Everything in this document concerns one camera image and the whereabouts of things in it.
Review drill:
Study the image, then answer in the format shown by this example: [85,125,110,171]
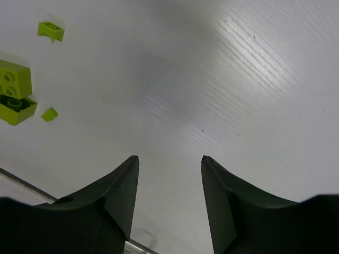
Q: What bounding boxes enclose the tiny lime lego stud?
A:
[41,107,58,122]

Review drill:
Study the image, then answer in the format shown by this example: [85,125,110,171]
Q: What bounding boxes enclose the lime 2x2 lego brick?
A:
[0,60,32,99]

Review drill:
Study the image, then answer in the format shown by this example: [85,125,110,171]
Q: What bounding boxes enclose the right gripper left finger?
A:
[1,156,139,253]

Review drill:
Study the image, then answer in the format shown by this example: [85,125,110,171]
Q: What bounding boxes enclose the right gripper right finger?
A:
[201,156,338,253]

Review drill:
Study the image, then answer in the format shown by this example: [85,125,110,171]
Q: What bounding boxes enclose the lime lego with stud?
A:
[1,95,38,126]

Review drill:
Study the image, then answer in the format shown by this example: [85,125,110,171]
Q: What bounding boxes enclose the small lime lego piece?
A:
[37,22,65,43]

